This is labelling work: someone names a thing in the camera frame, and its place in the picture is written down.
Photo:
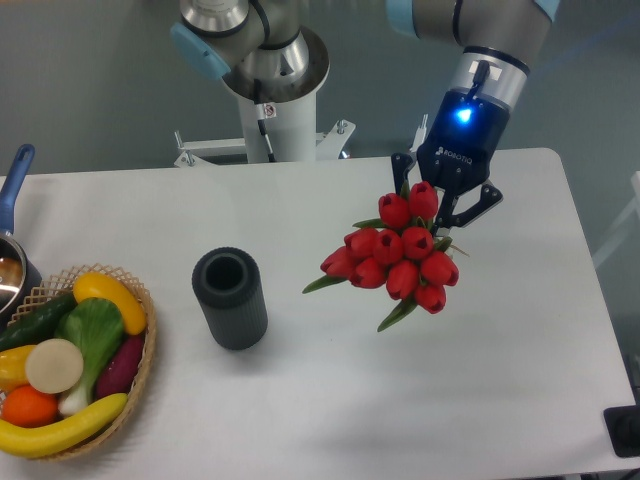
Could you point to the green bok choy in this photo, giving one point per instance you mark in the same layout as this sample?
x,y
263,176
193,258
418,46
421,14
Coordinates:
x,y
95,327

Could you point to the dark grey ribbed vase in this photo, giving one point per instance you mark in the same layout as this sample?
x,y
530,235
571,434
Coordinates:
x,y
227,284

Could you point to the black device at table edge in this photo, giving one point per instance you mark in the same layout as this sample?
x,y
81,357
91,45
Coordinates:
x,y
623,428

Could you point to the purple sweet potato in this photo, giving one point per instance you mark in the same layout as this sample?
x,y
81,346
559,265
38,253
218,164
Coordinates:
x,y
119,374

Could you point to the yellow banana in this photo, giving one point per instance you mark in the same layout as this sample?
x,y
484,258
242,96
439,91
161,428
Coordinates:
x,y
57,437

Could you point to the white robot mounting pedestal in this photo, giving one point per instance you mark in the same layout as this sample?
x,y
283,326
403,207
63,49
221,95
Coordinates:
x,y
272,132

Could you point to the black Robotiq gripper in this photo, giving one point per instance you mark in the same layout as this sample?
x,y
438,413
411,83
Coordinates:
x,y
473,115

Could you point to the blue handled saucepan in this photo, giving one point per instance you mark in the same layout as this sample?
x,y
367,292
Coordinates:
x,y
18,275

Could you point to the orange fruit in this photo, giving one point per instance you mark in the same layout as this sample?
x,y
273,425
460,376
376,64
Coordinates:
x,y
29,408

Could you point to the yellow bell pepper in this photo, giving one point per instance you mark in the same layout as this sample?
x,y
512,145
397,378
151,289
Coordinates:
x,y
13,367

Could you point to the red tulip bouquet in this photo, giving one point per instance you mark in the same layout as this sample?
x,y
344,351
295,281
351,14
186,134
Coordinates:
x,y
398,251

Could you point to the woven wicker basket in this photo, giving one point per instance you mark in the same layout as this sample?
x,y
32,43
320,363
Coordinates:
x,y
62,283

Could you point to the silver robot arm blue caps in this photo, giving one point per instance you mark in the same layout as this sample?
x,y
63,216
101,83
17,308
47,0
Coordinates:
x,y
261,51

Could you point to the green cucumber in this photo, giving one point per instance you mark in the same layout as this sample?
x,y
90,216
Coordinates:
x,y
39,324

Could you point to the yellow squash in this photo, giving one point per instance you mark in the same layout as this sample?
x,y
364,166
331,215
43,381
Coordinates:
x,y
98,285

